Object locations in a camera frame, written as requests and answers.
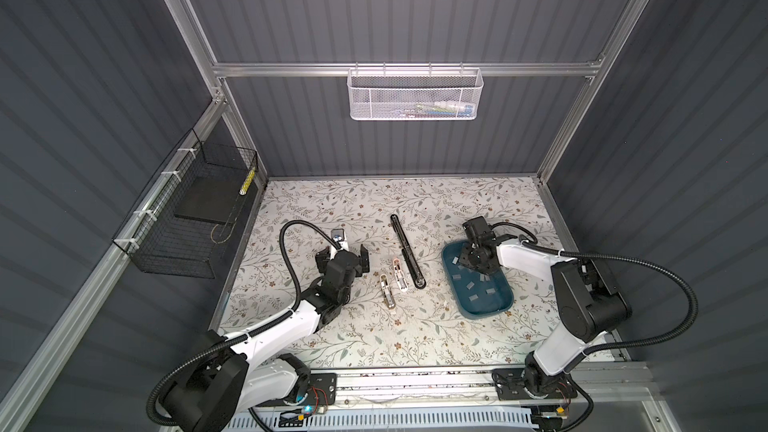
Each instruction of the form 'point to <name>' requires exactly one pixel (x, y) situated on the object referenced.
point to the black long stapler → (416, 276)
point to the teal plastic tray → (475, 295)
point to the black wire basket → (183, 224)
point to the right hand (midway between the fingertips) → (470, 261)
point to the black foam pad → (211, 198)
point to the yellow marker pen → (247, 183)
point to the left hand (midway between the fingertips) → (347, 248)
